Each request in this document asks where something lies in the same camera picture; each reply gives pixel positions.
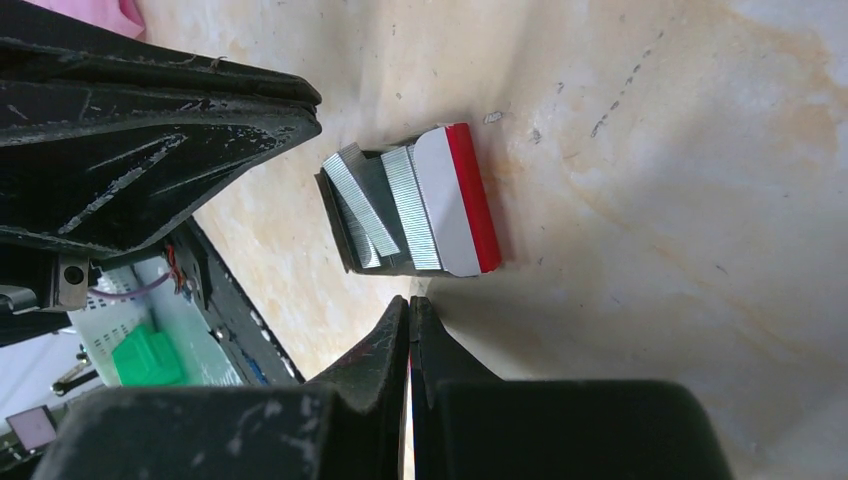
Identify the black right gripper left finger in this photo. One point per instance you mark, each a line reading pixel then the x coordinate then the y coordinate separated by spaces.
pixel 345 423

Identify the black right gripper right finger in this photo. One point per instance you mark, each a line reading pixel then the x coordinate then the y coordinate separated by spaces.
pixel 469 423

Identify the tray of staple strips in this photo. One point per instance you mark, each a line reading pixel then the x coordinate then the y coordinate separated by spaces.
pixel 417 207

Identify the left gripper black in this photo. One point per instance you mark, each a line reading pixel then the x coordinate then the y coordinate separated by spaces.
pixel 101 171

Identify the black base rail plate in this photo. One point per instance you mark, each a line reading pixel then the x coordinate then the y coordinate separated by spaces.
pixel 233 322

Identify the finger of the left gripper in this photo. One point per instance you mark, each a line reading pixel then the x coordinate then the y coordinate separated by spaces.
pixel 43 46

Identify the pink cloth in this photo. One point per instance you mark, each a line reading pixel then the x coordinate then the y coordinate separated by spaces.
pixel 118 16

